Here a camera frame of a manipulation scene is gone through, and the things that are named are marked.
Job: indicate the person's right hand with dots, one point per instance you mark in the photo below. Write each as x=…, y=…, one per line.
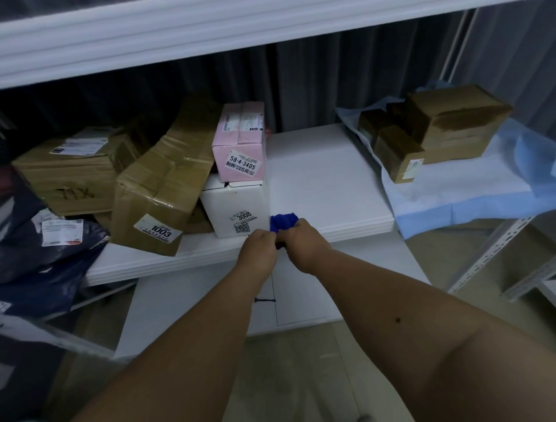
x=307, y=248

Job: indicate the person's left hand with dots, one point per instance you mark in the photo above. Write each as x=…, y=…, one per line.
x=257, y=252

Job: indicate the person's left fingers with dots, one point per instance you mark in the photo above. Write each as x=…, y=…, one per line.
x=271, y=238

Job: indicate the person's right fingers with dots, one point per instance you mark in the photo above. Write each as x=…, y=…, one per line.
x=286, y=238

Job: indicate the blue cloth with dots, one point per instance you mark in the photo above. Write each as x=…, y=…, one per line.
x=281, y=225

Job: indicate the person's right forearm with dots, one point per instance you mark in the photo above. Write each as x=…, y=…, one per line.
x=434, y=339

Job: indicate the person's left forearm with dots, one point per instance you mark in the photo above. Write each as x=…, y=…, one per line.
x=173, y=361

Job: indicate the white cardboard box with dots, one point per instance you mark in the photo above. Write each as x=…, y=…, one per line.
x=234, y=208

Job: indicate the white lower shelf board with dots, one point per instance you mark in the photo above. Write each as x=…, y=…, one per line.
x=278, y=295

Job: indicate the white shelf board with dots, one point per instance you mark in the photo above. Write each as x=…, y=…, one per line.
x=278, y=295
x=321, y=182
x=182, y=30

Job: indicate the pink cardboard box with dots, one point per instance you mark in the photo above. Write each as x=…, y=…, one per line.
x=241, y=143

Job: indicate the taped brown box with label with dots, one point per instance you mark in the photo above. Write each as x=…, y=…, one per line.
x=167, y=182

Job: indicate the small brown cardboard box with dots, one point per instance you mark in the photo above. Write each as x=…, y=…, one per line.
x=397, y=154

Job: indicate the small dark brown box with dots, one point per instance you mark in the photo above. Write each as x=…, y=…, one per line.
x=373, y=121

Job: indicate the grey curtain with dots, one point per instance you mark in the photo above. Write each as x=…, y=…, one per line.
x=304, y=74

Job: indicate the light blue absorbent sheet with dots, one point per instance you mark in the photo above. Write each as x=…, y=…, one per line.
x=478, y=182

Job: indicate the large brown taped box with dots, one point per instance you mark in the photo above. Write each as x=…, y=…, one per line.
x=456, y=121

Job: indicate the brown box with handwriting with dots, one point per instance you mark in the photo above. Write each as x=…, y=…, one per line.
x=69, y=174

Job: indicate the white metal shelf rack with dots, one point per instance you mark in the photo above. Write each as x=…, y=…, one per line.
x=508, y=248

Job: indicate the white upper shelf board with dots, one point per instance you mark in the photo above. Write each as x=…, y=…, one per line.
x=182, y=30

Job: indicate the dark blue plastic mailer bag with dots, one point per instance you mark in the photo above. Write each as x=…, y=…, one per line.
x=39, y=256

